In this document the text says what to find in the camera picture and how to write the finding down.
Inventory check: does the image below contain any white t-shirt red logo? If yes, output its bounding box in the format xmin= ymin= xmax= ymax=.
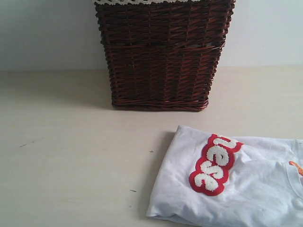
xmin=146 ymin=126 xmax=303 ymax=227

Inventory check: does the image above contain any dark brown wicker basket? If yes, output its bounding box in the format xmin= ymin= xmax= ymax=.
xmin=94 ymin=0 xmax=235 ymax=112

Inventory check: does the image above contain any orange clothing tag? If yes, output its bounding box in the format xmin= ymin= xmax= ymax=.
xmin=288 ymin=161 xmax=303 ymax=176

